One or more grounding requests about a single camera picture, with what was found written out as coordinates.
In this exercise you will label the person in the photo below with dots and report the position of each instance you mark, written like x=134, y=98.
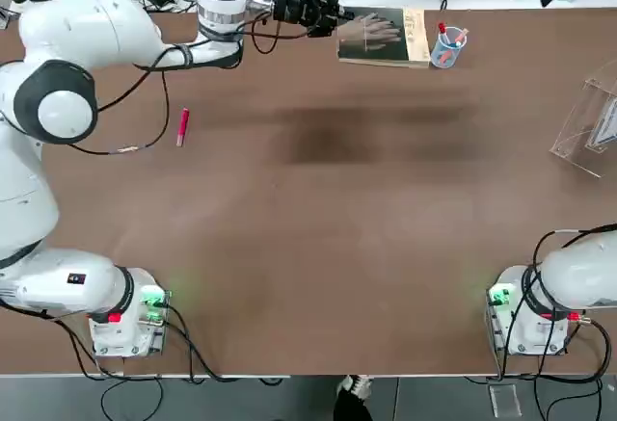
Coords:
x=349, y=404

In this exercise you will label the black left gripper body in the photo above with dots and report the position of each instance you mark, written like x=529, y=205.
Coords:
x=291, y=7

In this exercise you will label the clear acrylic piece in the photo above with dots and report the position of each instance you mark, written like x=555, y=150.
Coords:
x=505, y=401

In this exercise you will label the clear plastic pen cup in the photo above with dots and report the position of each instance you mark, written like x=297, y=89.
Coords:
x=443, y=62

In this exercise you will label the pink marker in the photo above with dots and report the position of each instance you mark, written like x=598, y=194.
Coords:
x=183, y=127

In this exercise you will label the red-capped marker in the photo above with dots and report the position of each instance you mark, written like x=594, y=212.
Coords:
x=441, y=27

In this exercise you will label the clear acrylic storage rack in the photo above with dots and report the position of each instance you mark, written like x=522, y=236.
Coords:
x=573, y=127

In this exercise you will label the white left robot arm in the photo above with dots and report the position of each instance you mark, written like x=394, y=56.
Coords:
x=87, y=31

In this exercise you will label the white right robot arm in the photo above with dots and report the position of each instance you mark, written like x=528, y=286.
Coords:
x=578, y=271

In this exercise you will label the blue pen white cap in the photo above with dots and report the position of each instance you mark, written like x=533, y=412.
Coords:
x=457, y=43

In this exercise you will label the dark book with hand picture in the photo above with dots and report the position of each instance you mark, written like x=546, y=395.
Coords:
x=385, y=40

